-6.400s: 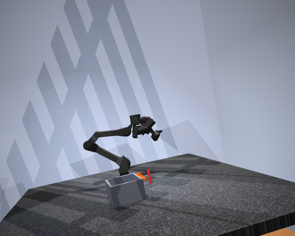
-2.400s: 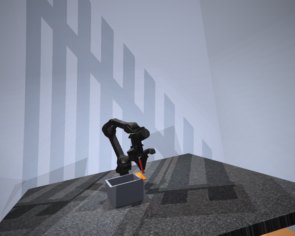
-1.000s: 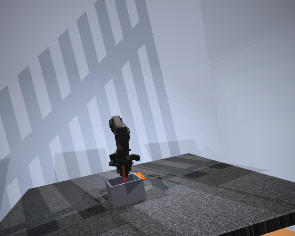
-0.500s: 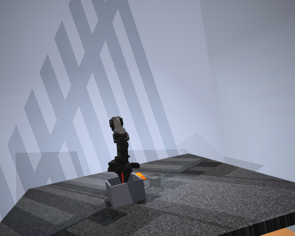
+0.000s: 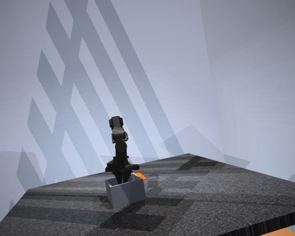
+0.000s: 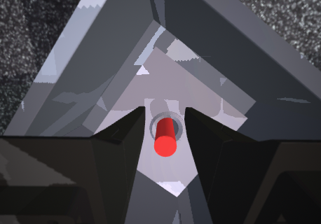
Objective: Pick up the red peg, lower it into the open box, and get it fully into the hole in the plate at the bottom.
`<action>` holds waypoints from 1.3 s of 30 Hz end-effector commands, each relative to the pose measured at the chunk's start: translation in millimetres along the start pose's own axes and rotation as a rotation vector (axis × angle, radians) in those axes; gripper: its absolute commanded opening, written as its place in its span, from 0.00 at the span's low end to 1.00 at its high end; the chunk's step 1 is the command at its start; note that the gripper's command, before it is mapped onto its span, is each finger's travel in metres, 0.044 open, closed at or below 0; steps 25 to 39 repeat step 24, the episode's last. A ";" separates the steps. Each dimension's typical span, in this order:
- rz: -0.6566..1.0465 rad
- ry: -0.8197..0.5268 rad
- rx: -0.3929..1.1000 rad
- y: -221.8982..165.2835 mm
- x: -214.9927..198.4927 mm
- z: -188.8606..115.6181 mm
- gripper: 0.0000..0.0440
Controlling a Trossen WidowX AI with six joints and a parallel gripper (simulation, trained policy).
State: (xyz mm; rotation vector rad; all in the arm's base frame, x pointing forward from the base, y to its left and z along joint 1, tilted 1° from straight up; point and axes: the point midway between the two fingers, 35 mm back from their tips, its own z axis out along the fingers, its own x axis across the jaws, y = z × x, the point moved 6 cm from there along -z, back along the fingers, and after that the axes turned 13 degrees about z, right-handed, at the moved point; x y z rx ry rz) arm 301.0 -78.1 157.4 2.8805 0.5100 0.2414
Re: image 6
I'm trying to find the red peg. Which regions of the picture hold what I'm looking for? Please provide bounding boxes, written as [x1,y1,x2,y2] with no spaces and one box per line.
[154,118,177,157]

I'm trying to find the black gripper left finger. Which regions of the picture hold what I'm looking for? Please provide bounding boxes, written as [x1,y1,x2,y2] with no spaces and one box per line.
[0,106,146,224]

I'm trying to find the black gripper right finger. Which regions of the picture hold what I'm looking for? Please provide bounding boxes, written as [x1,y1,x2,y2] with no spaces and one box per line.
[184,107,321,224]

